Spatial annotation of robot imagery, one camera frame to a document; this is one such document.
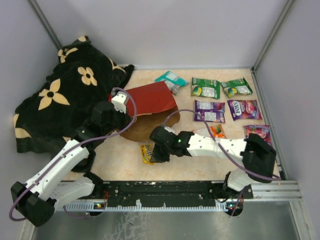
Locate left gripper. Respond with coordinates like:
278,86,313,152
103,104,132,136

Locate yellow candy pack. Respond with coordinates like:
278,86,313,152
139,144,154,165

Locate red paper bag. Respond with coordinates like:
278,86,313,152
120,81,178,142

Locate orange candy bag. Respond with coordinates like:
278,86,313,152
192,124,227,139

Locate purple candy bag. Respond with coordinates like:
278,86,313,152
227,100,263,121
193,100,226,124

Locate teal mint candy bag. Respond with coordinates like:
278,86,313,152
154,70,189,96

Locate green candy bag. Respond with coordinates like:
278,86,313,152
220,77,253,99
191,77,221,100

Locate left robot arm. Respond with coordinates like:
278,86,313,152
8,100,138,227

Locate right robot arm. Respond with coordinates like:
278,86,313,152
149,126,278,198

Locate black floral blanket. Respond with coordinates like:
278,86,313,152
12,35,136,173

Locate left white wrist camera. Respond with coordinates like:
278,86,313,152
111,91,129,114

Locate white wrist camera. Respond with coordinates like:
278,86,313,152
111,91,129,114
163,126,175,135

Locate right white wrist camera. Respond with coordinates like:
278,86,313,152
163,126,175,135

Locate white cable duct strip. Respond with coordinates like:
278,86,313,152
62,201,245,213

